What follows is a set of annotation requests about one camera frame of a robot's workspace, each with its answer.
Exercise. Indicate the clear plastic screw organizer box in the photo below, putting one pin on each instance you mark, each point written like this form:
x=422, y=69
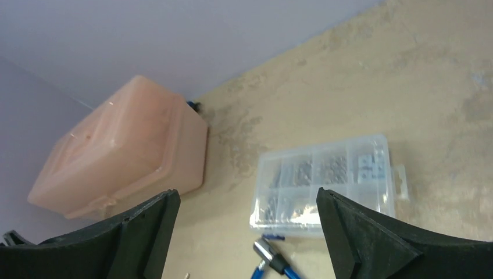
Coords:
x=287, y=183

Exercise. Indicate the blue cable lock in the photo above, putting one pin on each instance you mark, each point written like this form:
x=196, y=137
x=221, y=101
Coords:
x=272, y=258

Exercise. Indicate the orange plastic toolbox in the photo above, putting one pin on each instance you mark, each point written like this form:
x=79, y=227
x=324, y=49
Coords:
x=141, y=141

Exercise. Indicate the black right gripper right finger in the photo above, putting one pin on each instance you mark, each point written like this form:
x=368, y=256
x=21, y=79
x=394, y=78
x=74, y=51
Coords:
x=363, y=243

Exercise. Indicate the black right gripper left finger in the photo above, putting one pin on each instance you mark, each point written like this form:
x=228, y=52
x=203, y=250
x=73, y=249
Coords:
x=132, y=244

